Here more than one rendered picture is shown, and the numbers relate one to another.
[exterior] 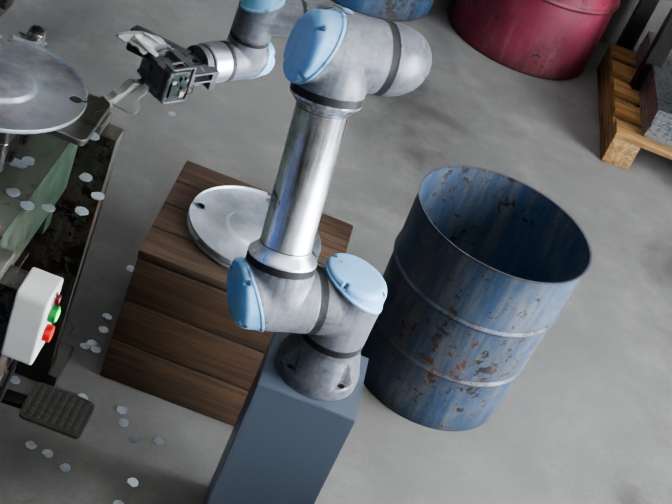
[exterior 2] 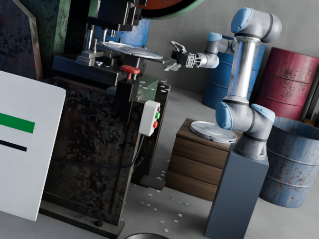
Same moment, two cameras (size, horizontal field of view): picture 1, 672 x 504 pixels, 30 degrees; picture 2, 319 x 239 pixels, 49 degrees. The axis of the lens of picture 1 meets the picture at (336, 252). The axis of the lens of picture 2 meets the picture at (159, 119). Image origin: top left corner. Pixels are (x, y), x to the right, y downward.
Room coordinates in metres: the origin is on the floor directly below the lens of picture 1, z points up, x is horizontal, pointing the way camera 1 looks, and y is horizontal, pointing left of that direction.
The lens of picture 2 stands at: (0.12, 0.01, 0.99)
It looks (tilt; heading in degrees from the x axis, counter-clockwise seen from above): 17 degrees down; 14
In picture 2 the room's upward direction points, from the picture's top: 13 degrees clockwise
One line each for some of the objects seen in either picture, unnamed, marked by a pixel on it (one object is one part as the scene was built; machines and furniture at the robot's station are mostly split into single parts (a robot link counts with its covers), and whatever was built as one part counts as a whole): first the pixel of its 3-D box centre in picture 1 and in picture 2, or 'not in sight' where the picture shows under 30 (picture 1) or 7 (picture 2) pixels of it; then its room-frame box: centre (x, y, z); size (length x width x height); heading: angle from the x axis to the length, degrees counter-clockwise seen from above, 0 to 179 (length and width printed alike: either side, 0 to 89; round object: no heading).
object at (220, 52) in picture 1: (209, 64); (198, 60); (2.01, 0.35, 0.78); 0.08 x 0.05 x 0.08; 57
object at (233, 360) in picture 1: (229, 297); (205, 159); (2.19, 0.17, 0.18); 0.40 x 0.38 x 0.35; 94
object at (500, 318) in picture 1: (463, 301); (286, 160); (2.46, -0.32, 0.24); 0.42 x 0.42 x 0.48
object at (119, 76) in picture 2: not in sight; (104, 66); (1.66, 0.73, 0.68); 0.45 x 0.30 x 0.06; 4
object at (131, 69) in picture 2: not in sight; (128, 77); (1.35, 0.47, 0.72); 0.07 x 0.06 x 0.08; 94
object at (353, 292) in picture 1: (343, 300); (258, 120); (1.73, -0.04, 0.62); 0.13 x 0.12 x 0.14; 121
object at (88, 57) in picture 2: not in sight; (92, 51); (1.49, 0.71, 0.76); 0.17 x 0.06 x 0.10; 4
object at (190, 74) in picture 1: (177, 70); (189, 59); (1.94, 0.38, 0.78); 0.12 x 0.09 x 0.08; 147
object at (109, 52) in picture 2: not in sight; (108, 49); (1.66, 0.72, 0.76); 0.15 x 0.09 x 0.05; 4
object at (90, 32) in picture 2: not in sight; (89, 36); (1.57, 0.78, 0.81); 0.02 x 0.02 x 0.14
